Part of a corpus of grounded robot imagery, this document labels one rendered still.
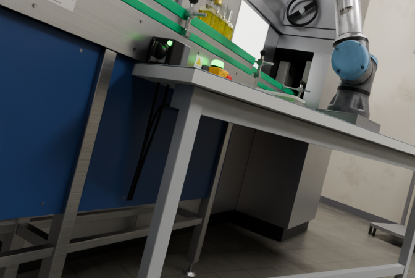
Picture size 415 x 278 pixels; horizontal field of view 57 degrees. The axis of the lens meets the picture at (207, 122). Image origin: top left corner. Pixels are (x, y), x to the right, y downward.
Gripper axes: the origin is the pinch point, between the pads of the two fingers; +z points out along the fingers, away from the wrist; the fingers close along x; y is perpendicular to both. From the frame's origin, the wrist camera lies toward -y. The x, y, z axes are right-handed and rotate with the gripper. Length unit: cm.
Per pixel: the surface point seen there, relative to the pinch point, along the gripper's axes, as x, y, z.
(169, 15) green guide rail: 14, 50, 30
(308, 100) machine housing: 14, -102, 30
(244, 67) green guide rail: 13.8, -6.3, 32.1
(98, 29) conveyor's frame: 17, 76, 43
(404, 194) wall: 70, -325, 83
